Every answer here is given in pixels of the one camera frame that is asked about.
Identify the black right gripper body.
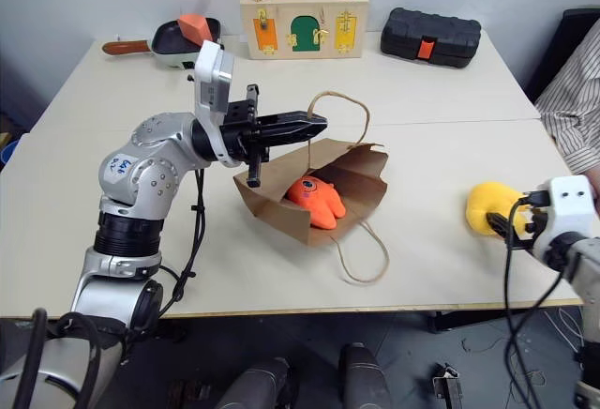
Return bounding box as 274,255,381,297
508,205,548,248

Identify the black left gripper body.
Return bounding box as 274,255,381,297
220,83,271,189

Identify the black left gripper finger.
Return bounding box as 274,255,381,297
258,110,330,133
258,127,325,148

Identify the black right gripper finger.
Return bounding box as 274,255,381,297
486,211,516,237

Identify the yellow plush toy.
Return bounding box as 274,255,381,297
465,181,533,240

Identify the brown paper bag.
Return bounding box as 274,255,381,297
232,91,391,284

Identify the orange plush toy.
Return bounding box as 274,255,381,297
285,176,348,231

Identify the orange block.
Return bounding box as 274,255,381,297
177,13,213,47

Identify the wooden lock activity box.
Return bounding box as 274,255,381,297
239,0,371,61

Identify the person in striped shirt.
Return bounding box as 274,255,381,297
535,28,600,176

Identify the black plastic tool case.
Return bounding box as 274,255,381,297
379,7,483,71

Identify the black chair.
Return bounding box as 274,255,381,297
524,8,600,103

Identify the dark rounded shape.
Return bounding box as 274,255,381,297
338,341,394,409
214,356,297,409

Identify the blue bucket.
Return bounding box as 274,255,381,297
0,140,19,172

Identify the silver robot torso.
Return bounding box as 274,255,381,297
0,317,130,409

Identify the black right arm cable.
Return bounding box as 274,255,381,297
502,190,585,409

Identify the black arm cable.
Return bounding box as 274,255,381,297
502,190,585,409
157,167,210,324

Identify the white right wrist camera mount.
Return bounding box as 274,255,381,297
529,175,598,265

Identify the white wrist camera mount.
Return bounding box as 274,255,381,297
529,175,598,265
193,38,241,169

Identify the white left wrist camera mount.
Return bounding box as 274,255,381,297
193,38,241,169

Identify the frying pan with orange handle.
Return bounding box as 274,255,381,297
101,17,224,71

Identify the black table frame bracket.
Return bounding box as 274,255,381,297
427,308,510,335

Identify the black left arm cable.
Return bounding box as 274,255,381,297
157,167,210,324

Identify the small metal bracket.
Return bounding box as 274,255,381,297
431,360,464,401

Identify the thick black torso cable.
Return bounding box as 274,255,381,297
13,308,49,409
54,312,128,409

